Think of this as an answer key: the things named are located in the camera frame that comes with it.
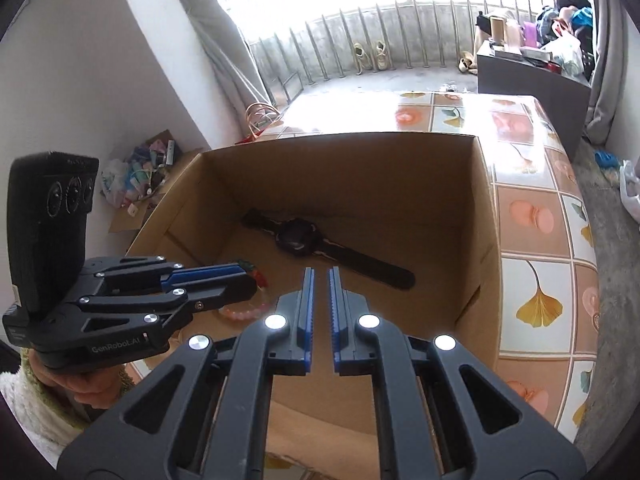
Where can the pink container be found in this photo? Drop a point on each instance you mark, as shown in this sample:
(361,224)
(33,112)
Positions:
(530,32)

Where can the person's left hand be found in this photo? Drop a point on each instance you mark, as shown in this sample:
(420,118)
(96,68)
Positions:
(85,387)

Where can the white plastic bag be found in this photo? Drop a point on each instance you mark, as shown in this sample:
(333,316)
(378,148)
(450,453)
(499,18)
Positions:
(631,190)
(565,55)
(114,182)

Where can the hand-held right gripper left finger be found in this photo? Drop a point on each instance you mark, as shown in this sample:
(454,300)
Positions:
(306,330)

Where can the brown cardboard box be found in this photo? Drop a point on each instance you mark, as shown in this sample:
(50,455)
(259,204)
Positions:
(375,200)

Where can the pile of clothes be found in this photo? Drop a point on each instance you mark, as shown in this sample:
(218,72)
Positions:
(575,15)

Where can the cardboard box of clutter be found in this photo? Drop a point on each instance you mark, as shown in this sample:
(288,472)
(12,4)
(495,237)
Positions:
(150,170)

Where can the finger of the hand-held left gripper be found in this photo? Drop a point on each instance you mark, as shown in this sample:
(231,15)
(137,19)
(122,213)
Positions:
(220,292)
(205,273)

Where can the pink and black wristwatch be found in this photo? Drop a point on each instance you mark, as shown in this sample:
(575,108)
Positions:
(295,240)

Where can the grey cabinet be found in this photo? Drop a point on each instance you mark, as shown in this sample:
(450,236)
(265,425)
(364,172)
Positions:
(530,90)

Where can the red gift bag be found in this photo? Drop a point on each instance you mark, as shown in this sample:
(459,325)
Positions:
(265,120)

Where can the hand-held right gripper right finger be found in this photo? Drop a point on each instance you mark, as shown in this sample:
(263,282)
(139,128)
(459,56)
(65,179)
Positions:
(336,330)

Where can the metal balcony railing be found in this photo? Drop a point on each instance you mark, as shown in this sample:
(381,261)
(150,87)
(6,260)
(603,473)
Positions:
(345,35)

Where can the blue cloth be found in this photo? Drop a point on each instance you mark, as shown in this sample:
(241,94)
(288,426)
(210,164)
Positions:
(606,159)

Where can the grey curtain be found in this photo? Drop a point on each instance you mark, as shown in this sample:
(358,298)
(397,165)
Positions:
(225,50)
(607,85)

